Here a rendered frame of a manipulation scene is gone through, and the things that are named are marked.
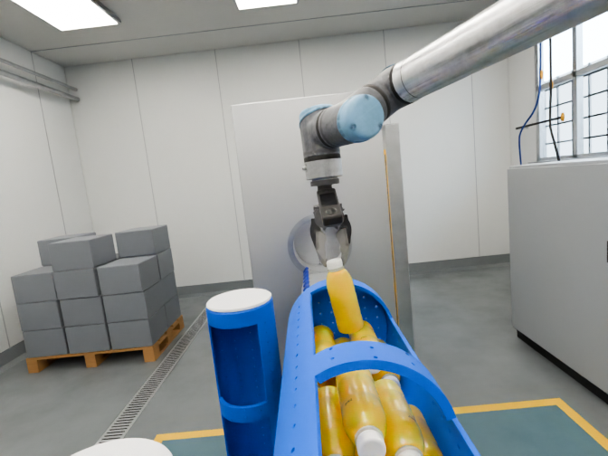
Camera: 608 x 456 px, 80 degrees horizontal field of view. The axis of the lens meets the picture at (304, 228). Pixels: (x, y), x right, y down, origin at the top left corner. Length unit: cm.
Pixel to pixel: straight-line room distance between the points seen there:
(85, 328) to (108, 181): 258
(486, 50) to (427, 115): 485
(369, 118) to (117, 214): 535
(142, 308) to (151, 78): 333
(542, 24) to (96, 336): 384
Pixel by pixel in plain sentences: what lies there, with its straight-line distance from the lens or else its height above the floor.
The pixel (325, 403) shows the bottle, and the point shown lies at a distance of 69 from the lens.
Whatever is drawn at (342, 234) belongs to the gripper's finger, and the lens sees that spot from 88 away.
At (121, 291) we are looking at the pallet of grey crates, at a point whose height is 69.
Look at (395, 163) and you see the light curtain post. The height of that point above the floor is 154.
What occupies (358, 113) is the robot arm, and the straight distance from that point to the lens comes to 76.
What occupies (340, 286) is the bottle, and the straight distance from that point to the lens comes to 88.
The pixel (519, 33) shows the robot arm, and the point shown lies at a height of 169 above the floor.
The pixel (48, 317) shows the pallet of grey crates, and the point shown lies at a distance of 415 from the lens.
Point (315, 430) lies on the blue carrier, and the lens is 49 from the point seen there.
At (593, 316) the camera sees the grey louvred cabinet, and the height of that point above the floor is 53.
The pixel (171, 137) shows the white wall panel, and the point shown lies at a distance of 559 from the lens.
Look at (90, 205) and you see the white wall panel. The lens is 609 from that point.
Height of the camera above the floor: 151
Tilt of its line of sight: 7 degrees down
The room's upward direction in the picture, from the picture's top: 6 degrees counter-clockwise
